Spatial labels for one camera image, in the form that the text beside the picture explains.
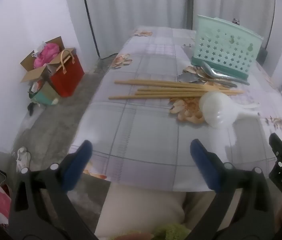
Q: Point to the mint green utensil basket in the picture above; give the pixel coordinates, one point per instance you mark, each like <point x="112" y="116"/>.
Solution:
<point x="225" y="47"/>

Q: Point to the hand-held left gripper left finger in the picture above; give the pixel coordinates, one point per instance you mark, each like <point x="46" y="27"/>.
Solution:
<point x="81" y="160"/>

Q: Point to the white plastic ladle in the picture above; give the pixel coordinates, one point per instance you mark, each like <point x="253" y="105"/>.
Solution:
<point x="215" y="110"/>

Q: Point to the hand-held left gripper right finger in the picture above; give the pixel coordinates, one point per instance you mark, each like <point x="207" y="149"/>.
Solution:
<point x="203" y="161"/>

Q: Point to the wooden chopstick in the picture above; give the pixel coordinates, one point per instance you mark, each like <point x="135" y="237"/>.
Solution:
<point x="218" y="88"/>

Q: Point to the floral checked tablecloth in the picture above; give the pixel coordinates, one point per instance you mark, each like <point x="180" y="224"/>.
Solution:
<point x="143" y="130"/>

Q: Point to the cardboard box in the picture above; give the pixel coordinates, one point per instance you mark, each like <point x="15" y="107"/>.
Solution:
<point x="31" y="75"/>

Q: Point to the white shoe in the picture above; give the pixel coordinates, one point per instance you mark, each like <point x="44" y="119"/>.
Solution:
<point x="23" y="158"/>

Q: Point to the red gift bag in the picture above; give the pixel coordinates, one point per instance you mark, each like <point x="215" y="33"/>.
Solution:
<point x="68" y="77"/>

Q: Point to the grey cabinet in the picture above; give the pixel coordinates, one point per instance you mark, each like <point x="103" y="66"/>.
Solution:
<point x="262" y="55"/>

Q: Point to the small items pile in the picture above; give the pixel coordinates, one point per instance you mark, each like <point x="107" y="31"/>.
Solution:
<point x="235" y="21"/>

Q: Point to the metal spoon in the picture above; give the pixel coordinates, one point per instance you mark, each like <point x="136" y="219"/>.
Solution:
<point x="218" y="75"/>
<point x="188" y="78"/>

